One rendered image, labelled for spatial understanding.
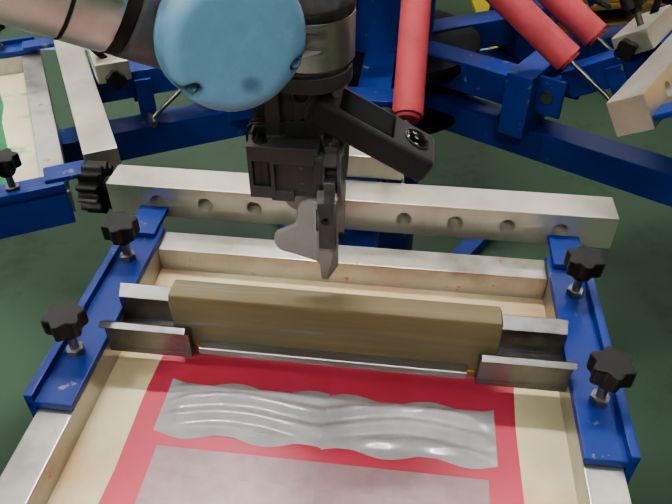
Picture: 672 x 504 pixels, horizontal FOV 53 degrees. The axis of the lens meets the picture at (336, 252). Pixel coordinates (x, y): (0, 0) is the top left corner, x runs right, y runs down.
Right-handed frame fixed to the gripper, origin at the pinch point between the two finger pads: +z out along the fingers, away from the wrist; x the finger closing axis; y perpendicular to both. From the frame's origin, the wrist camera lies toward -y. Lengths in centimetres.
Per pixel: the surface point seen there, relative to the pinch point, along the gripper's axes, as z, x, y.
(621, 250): 114, -148, -87
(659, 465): 113, -57, -78
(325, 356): 13.1, 2.4, 1.0
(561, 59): 3, -57, -30
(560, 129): 20, -65, -35
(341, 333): 10.1, 1.5, -0.7
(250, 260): 14.4, -14.1, 13.1
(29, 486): 13.4, 20.9, 26.2
